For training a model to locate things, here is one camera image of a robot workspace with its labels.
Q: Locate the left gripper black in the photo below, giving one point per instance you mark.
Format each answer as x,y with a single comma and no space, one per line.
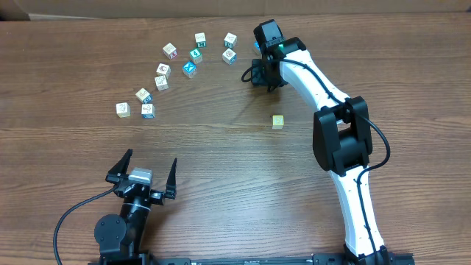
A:
157,196

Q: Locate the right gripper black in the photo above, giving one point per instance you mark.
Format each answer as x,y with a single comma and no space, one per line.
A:
259,79

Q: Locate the wooden block yellow top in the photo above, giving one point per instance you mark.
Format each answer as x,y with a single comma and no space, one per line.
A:
277,122

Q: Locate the wooden block letter I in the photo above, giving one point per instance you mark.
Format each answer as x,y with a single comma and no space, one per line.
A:
161,83

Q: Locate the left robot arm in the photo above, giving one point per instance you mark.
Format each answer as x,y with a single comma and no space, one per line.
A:
119,235

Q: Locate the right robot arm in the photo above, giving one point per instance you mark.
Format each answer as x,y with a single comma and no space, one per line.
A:
342,139

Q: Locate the wooden block blue side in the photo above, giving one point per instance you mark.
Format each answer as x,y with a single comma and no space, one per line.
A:
229,56

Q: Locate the wooden block blue T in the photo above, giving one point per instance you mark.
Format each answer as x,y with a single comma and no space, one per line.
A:
148,111

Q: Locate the wooden block green 4 top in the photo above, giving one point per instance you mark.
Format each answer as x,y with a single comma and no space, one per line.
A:
196,56

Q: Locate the wooden block green N side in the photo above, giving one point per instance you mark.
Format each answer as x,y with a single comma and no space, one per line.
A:
200,40

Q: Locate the wooden block yellow side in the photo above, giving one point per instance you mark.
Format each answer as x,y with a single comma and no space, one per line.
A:
123,110

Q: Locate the wooden block blue X top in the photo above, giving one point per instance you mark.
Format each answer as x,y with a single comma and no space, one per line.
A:
189,69

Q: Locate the wooden block blue C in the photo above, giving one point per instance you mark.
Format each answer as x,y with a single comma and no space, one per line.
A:
144,96

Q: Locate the wooden block red X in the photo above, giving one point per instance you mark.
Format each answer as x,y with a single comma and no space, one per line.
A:
170,51

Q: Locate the wooden block orange top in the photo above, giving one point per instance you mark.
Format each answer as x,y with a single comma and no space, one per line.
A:
163,70

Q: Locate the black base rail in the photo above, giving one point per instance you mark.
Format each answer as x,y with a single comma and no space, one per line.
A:
316,259

